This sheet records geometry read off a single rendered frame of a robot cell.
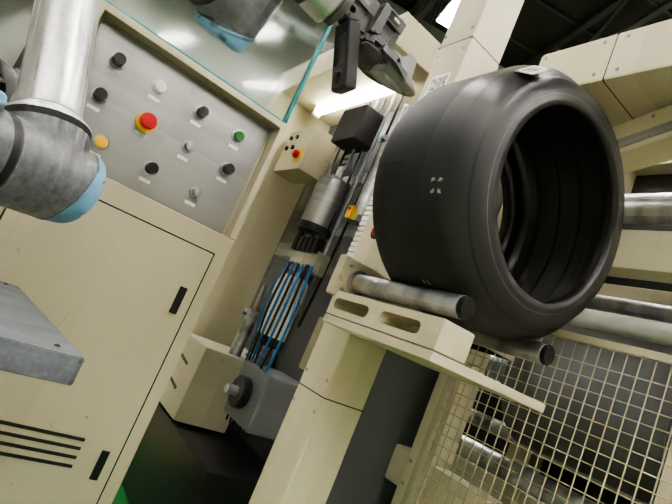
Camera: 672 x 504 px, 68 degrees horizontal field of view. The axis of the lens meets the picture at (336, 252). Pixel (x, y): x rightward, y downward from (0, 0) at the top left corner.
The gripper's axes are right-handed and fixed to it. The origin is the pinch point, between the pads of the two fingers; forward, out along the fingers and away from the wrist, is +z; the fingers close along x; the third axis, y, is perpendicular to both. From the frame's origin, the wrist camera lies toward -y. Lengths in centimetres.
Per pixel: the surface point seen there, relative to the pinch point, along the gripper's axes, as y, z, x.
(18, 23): 247, -217, 1060
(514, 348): -27, 53, -3
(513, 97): 8.2, 13.6, -11.3
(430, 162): -8.6, 9.7, -3.1
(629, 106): 49, 62, 0
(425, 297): -29.5, 24.5, -1.7
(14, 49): 201, -196, 1055
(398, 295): -30.2, 24.8, 6.2
